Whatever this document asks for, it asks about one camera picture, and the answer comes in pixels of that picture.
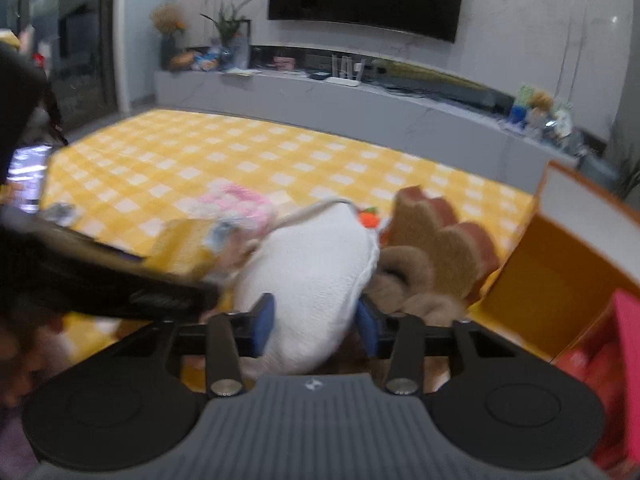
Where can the orange cardboard box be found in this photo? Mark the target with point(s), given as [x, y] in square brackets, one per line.
[550, 280]

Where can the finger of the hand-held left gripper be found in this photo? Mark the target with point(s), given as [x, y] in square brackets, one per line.
[221, 237]

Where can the glass sliding door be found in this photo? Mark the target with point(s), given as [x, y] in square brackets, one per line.
[80, 45]

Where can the small green potted plant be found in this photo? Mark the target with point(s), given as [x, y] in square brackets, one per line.
[227, 25]

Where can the brown fuzzy plush toy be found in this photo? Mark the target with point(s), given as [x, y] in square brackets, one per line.
[405, 270]

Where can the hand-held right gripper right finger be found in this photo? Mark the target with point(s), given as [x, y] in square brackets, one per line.
[367, 329]

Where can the pink box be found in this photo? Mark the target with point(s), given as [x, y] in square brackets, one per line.
[285, 63]

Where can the clear plastic bag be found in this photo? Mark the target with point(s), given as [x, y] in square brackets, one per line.
[182, 247]

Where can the small orange carrot toy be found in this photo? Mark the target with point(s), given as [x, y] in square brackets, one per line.
[369, 220]

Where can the brown toast-shaped plush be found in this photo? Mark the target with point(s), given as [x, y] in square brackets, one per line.
[440, 245]

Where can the long dark soundbar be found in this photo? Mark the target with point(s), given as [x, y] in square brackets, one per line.
[435, 82]

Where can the snack bags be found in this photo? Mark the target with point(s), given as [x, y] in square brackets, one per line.
[200, 60]

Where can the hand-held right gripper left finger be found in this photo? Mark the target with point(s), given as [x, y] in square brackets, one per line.
[265, 321]

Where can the red packet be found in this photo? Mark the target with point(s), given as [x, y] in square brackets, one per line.
[617, 375]

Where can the long-leaf potted plant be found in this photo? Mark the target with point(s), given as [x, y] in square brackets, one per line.
[630, 170]

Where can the yellow checkered mat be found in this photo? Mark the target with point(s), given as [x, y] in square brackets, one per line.
[250, 150]

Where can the grey television cabinet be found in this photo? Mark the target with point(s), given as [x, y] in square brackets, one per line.
[350, 110]

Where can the white router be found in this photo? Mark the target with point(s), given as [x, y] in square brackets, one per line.
[342, 81]

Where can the brown teddy bear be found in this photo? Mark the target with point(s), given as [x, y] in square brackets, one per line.
[540, 101]

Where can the pink and white knitted hat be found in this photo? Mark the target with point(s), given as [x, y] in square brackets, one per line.
[235, 206]

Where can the vase with dried flowers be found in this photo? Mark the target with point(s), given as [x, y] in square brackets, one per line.
[169, 35]

